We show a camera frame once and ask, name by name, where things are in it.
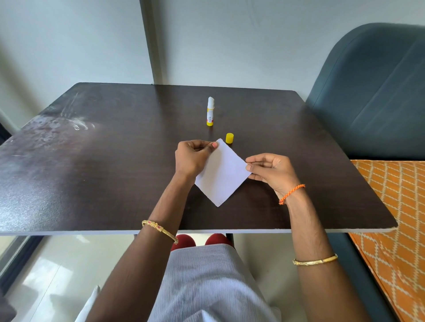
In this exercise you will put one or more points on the person's right hand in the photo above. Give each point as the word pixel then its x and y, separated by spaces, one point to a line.
pixel 274 172

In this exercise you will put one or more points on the person's right forearm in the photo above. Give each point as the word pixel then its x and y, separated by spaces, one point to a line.
pixel 318 255

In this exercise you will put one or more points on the gold bangle with red stones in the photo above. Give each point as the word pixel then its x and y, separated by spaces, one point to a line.
pixel 159 229

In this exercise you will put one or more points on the grey striped kurta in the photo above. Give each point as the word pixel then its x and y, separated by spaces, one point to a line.
pixel 212 285

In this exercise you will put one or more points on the orange patterned cloth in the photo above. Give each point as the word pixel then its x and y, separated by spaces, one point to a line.
pixel 395 232

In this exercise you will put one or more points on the orange braided wrist thread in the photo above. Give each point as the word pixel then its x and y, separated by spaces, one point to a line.
pixel 292 193

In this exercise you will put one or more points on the person's right thumb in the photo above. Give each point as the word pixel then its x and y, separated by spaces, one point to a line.
pixel 257 158

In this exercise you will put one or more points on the red trousers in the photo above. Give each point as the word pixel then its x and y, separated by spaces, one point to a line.
pixel 217 239

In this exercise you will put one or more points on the dark teal sofa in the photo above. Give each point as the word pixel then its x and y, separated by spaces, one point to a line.
pixel 368 96

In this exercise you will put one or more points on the person's left forearm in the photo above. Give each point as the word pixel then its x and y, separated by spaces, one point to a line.
pixel 146 245

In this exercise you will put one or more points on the white square paper sheet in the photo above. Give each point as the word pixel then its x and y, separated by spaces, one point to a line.
pixel 222 172

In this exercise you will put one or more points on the person's left hand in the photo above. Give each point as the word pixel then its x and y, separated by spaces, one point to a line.
pixel 189 159

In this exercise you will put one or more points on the yellow glue stick cap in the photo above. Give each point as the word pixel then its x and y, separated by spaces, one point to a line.
pixel 229 138

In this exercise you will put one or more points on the plain gold bangle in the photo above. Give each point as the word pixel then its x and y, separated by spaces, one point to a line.
pixel 315 260

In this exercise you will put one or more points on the white yellow glue stick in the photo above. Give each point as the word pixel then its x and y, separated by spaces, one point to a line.
pixel 210 111

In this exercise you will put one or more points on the dark wooden table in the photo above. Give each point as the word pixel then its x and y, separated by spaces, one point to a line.
pixel 132 159

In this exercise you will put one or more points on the person's left thumb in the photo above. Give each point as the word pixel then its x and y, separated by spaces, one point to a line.
pixel 209 148

